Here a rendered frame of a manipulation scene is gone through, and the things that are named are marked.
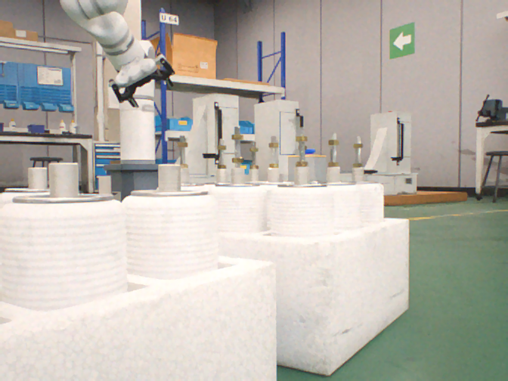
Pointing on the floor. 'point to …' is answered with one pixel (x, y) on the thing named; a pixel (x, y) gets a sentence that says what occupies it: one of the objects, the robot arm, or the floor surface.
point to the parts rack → (202, 86)
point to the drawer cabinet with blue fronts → (100, 148)
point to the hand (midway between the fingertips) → (153, 94)
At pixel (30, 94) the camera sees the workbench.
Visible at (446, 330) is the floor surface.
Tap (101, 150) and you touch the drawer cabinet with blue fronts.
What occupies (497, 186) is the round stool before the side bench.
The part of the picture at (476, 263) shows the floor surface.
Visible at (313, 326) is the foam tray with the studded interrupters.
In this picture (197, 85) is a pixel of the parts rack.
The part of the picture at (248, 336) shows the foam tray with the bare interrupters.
